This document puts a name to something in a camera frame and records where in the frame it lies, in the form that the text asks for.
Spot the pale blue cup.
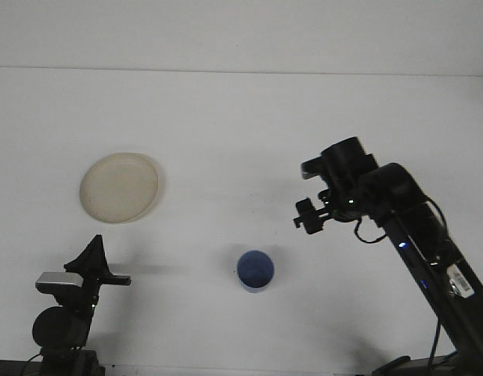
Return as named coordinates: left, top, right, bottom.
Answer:
left=236, top=249, right=276, bottom=294

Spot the pale round plate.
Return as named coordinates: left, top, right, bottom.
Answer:
left=78, top=151, right=163, bottom=226

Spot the grey camera box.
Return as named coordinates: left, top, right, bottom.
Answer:
left=34, top=271, right=85, bottom=294
left=301, top=155, right=325, bottom=182

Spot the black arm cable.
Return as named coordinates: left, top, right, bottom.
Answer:
left=353, top=195, right=452, bottom=367
left=22, top=352, right=45, bottom=376

